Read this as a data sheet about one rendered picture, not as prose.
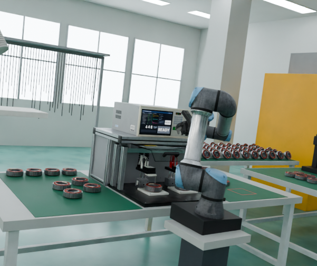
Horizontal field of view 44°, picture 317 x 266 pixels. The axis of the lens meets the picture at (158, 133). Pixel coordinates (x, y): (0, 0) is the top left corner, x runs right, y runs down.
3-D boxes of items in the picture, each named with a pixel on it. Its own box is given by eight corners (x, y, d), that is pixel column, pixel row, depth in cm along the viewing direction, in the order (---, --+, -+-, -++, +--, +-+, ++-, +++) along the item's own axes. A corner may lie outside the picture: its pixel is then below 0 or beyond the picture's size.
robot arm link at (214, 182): (223, 200, 193) (229, 174, 191) (197, 195, 195) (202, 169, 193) (223, 195, 204) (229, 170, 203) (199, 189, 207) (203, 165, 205)
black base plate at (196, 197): (225, 201, 259) (226, 198, 259) (144, 207, 224) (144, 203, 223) (183, 183, 298) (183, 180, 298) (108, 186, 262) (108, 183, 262)
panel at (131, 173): (184, 180, 298) (189, 142, 295) (107, 183, 261) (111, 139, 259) (183, 180, 299) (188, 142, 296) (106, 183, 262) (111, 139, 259)
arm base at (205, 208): (229, 217, 201) (232, 199, 200) (211, 220, 190) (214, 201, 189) (206, 207, 211) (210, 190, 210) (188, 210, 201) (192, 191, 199)
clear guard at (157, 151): (186, 161, 244) (188, 152, 244) (155, 161, 231) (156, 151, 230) (158, 152, 271) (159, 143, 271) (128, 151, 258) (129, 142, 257)
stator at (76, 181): (87, 182, 266) (88, 177, 266) (88, 187, 255) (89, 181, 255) (71, 181, 264) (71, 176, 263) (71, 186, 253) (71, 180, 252)
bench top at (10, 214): (301, 203, 300) (303, 197, 299) (2, 232, 177) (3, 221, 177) (214, 173, 383) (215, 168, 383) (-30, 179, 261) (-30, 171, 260)
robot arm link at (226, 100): (242, 89, 198) (231, 130, 243) (221, 85, 200) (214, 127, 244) (239, 108, 194) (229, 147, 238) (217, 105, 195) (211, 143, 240)
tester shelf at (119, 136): (202, 145, 284) (203, 139, 283) (121, 143, 246) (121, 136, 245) (168, 136, 320) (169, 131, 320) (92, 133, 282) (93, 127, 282)
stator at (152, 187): (164, 192, 251) (165, 186, 250) (150, 192, 245) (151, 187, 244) (155, 187, 260) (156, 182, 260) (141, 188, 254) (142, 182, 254)
